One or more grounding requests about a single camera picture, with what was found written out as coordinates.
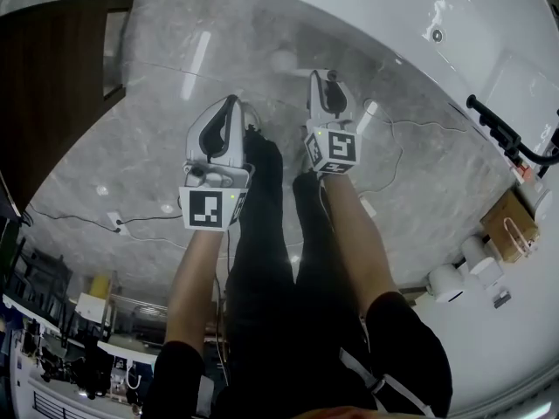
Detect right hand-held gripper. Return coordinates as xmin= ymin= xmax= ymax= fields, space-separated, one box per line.
xmin=302 ymin=69 xmax=364 ymax=176

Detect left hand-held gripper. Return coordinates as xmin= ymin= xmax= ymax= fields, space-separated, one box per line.
xmin=177 ymin=95 xmax=255 ymax=233

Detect white bathtub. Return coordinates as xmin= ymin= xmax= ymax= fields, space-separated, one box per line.
xmin=259 ymin=0 xmax=559 ymax=165

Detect person's left forearm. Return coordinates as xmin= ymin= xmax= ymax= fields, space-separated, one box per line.
xmin=163 ymin=227 xmax=229 ymax=357

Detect person's right forearm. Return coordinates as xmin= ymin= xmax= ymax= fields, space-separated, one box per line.
xmin=321 ymin=172 xmax=399 ymax=319

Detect black bathtub faucet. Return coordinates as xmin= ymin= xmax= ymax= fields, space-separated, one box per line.
xmin=465 ymin=93 xmax=559 ymax=179

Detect white floor socket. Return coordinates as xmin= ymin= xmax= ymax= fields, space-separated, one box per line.
xmin=106 ymin=209 xmax=131 ymax=237

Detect person's black trousers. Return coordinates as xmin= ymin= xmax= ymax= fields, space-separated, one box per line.
xmin=213 ymin=129 xmax=381 ymax=414

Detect brown wooden door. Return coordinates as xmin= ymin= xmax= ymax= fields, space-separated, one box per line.
xmin=0 ymin=0 xmax=135 ymax=217

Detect yellow container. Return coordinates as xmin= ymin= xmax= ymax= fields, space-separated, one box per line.
xmin=88 ymin=274 xmax=111 ymax=299

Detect person's black left sleeve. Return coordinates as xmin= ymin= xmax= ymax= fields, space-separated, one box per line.
xmin=141 ymin=340 xmax=207 ymax=419

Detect person's black sleeve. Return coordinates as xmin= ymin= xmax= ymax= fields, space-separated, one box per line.
xmin=364 ymin=291 xmax=454 ymax=418
xmin=141 ymin=340 xmax=207 ymax=419

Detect person's black right sleeve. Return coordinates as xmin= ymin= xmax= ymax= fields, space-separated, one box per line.
xmin=364 ymin=291 xmax=454 ymax=418

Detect black floor cable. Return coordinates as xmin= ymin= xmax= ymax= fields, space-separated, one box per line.
xmin=24 ymin=195 xmax=186 ymax=236

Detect white body strap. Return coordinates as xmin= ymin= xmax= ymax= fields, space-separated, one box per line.
xmin=338 ymin=347 xmax=438 ymax=417

